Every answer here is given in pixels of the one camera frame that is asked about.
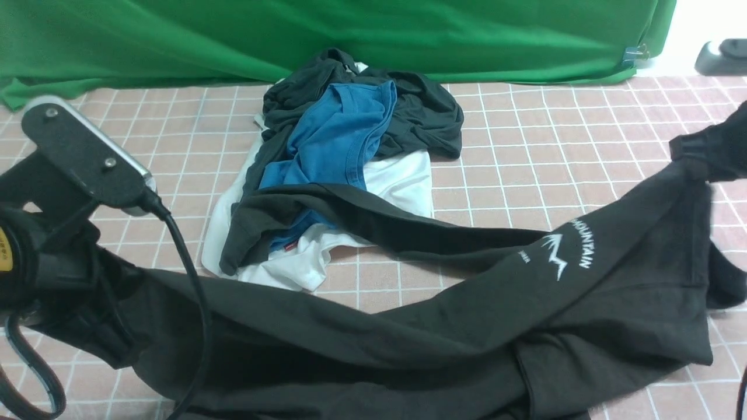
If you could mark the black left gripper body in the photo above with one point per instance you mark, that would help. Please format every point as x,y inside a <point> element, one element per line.
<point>49,245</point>

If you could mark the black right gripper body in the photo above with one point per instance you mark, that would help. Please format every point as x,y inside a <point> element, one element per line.
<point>716,153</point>

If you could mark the dark gray long-sleeved shirt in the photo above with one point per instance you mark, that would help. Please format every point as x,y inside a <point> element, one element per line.
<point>547,326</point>

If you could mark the dark teal gray shirt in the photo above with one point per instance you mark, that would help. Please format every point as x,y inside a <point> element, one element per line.
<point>427,121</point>

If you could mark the blue shirt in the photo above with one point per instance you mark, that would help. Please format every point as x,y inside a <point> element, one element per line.
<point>336,137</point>

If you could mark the white shirt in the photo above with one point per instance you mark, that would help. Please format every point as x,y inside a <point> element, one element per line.
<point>293,256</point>

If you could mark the blue binder clip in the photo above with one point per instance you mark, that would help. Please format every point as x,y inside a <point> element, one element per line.
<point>633,55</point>

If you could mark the pink checkered tablecloth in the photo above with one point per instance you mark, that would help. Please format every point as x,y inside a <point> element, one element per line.
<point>532,157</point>

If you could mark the green backdrop cloth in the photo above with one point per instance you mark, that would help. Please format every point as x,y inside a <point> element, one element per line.
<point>68,48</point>

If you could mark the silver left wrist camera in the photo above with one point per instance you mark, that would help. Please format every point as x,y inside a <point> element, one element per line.
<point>86,156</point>

